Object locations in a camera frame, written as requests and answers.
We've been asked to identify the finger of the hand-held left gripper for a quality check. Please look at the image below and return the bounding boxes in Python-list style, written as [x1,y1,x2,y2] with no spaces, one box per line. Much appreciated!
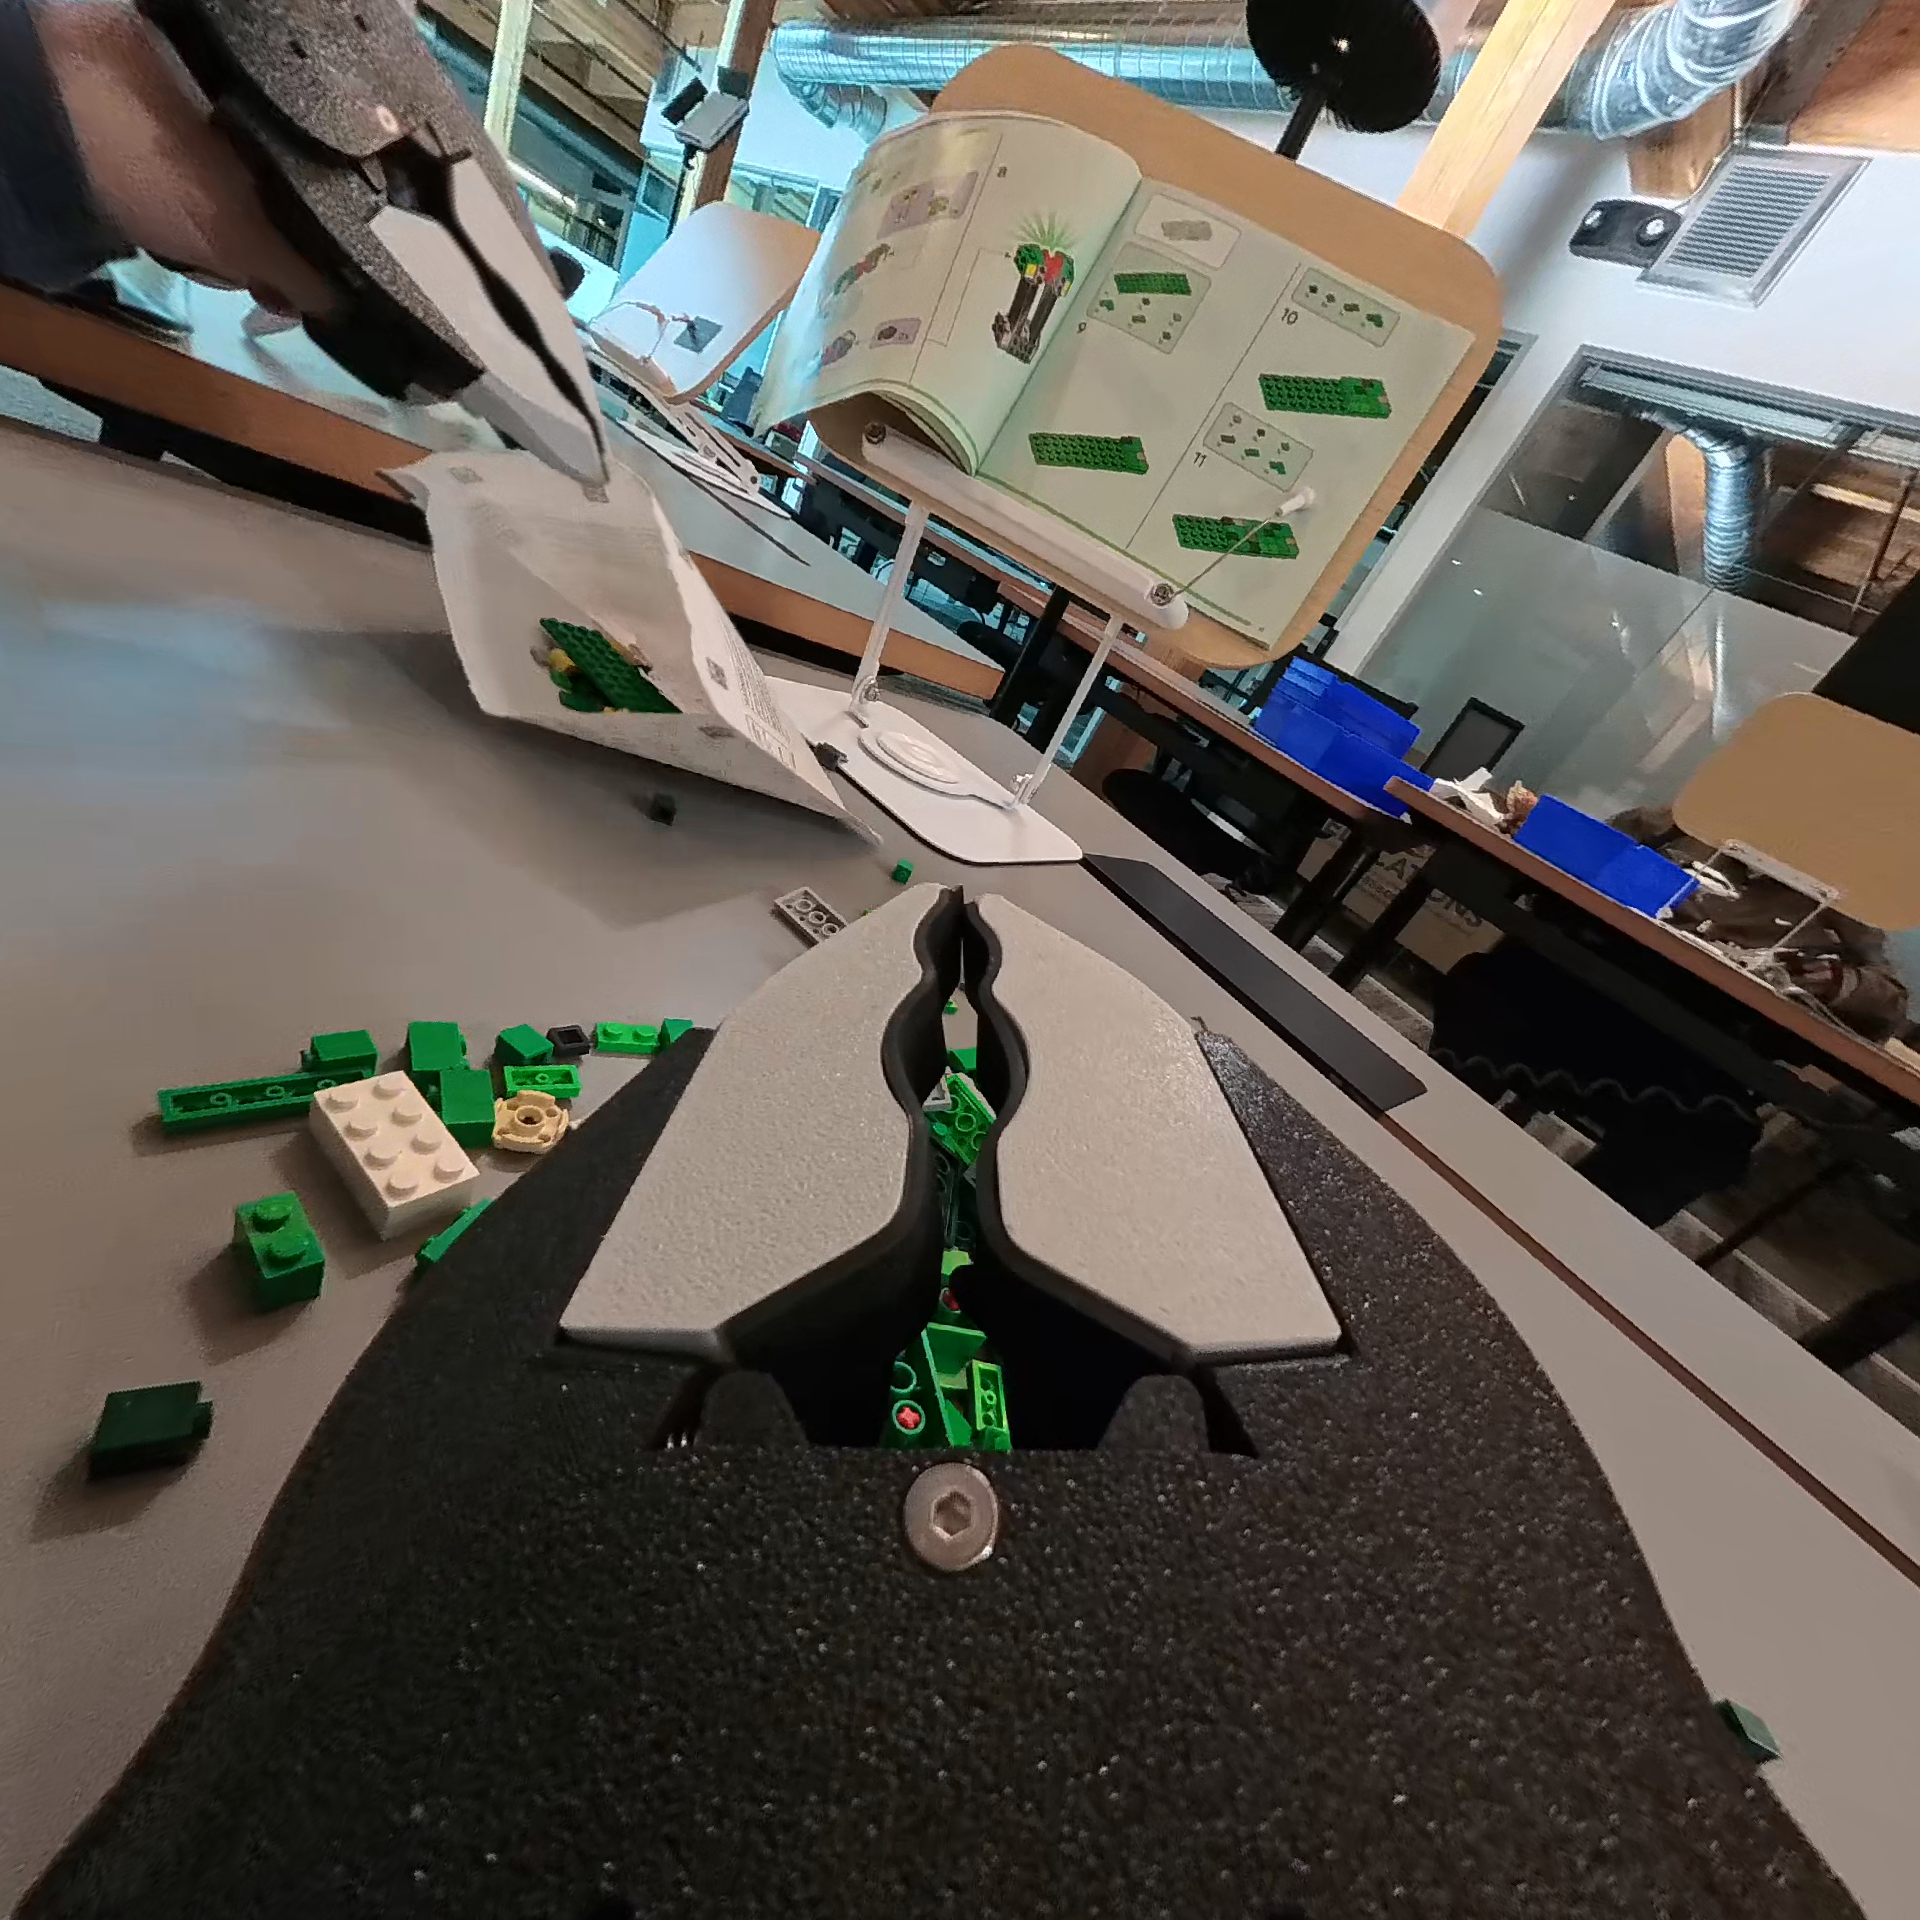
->
[369,202,607,485]
[448,152,614,454]

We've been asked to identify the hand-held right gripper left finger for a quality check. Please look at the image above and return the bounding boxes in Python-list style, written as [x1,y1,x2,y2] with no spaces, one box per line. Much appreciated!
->
[559,882,965,1367]

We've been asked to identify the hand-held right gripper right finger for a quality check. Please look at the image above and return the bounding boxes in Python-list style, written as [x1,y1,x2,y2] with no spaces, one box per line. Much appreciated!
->
[968,891,1347,1370]

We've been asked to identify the white paper bag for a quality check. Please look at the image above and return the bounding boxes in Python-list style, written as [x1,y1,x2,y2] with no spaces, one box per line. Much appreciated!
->
[382,450,881,834]

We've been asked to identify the handful of small green bricks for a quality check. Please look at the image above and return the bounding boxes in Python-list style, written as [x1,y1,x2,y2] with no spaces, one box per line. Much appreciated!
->
[538,614,682,718]

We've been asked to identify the person's left forearm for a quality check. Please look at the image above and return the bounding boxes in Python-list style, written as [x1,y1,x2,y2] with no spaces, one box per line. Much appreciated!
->
[0,0,153,294]

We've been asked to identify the grey desk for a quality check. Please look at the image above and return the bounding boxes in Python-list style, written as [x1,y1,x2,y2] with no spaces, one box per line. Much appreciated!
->
[0,420,1920,1920]

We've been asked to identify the person's left hand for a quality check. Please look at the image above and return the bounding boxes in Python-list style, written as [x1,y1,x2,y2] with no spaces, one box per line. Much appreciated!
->
[59,16,338,339]

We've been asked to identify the pile of green toy bricks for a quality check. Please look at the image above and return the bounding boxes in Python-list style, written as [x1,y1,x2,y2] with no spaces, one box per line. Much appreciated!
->
[307,1016,1018,1454]

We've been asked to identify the white toy brick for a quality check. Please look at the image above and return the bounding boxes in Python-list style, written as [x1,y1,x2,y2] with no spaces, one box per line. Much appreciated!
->
[311,1072,483,1243]

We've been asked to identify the stack of blue bins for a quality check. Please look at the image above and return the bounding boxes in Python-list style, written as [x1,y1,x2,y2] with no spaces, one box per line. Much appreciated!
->
[1254,655,1423,799]

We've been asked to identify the green studded toy brick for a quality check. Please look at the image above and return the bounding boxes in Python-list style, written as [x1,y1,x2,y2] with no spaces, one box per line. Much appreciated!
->
[232,1191,328,1310]

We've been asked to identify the long green toy plate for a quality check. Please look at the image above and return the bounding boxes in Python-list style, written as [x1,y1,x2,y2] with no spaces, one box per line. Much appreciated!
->
[159,1072,369,1136]

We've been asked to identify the dark monitor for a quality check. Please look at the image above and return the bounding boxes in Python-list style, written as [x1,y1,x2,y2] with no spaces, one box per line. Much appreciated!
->
[1431,698,1528,783]

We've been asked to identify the blue bin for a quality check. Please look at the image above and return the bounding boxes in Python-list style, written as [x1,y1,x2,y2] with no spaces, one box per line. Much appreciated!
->
[1517,795,1702,920]

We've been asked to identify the dark green toy brick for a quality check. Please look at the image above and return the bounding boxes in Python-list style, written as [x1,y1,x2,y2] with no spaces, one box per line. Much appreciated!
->
[87,1382,216,1479]

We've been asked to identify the open instruction booklet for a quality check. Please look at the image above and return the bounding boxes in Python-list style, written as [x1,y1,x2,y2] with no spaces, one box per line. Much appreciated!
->
[751,111,1479,640]

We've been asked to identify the wooden book stand white base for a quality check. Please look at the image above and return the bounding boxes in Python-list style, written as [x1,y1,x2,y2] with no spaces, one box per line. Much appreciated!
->
[757,42,1504,869]

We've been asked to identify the black round lamp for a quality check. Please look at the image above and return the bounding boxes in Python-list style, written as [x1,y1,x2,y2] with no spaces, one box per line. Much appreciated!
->
[1246,0,1445,159]

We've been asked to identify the grey air vent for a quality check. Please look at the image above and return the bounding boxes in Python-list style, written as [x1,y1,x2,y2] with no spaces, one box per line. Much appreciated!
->
[1639,151,1873,309]

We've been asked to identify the black desk cable cover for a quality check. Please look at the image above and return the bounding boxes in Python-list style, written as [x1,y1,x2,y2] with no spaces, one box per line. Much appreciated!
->
[1087,852,1427,1116]

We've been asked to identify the silver air duct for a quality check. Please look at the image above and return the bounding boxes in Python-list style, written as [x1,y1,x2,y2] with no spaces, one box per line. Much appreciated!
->
[774,22,1250,125]
[1559,0,1809,140]

